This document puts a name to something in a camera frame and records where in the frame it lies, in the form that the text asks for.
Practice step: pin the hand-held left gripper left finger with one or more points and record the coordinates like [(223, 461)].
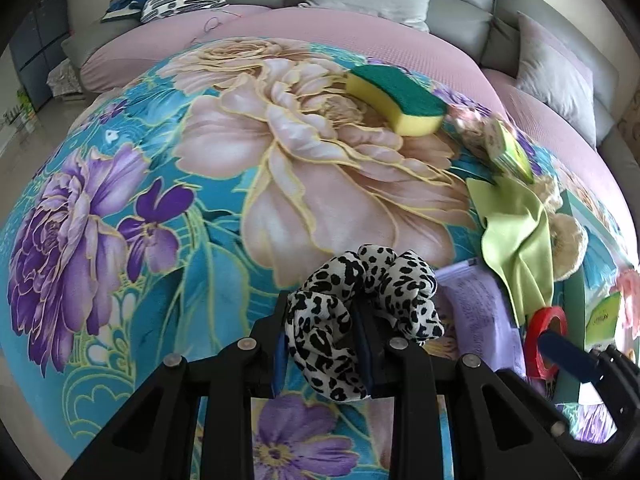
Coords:
[(280, 360)]

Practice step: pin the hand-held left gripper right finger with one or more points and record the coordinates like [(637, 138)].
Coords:
[(360, 350)]

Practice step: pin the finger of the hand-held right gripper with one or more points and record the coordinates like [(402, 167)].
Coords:
[(565, 355)]

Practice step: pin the red tape roll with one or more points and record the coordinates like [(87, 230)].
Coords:
[(531, 345)]

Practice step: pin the teal shallow box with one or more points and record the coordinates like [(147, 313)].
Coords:
[(575, 300)]

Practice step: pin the leopard print scrunchie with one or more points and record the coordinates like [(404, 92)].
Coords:
[(390, 280)]

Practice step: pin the pink fluffy cloth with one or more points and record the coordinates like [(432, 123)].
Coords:
[(631, 290)]

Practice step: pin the cream fluffy cloth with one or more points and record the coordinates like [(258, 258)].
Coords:
[(567, 240)]

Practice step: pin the light green cloth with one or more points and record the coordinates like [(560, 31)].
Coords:
[(515, 240)]

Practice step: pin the yellow green sponge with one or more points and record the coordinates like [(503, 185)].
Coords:
[(400, 92)]

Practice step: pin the purple cartoon packet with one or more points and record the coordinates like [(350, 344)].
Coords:
[(475, 305)]

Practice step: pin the floral blanket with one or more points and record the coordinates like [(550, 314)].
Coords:
[(150, 160)]

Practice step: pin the grey pink pillow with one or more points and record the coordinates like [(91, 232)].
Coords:
[(550, 70)]

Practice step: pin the pink sofa cover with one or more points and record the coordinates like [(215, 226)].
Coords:
[(300, 25)]

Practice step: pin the white patterned cloth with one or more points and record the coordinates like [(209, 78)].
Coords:
[(65, 77)]

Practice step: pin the small green box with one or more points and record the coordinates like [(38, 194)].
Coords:
[(22, 102)]

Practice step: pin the grey sofa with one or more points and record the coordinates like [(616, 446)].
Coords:
[(465, 0)]

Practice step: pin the dark grey cabinet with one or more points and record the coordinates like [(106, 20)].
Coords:
[(40, 45)]

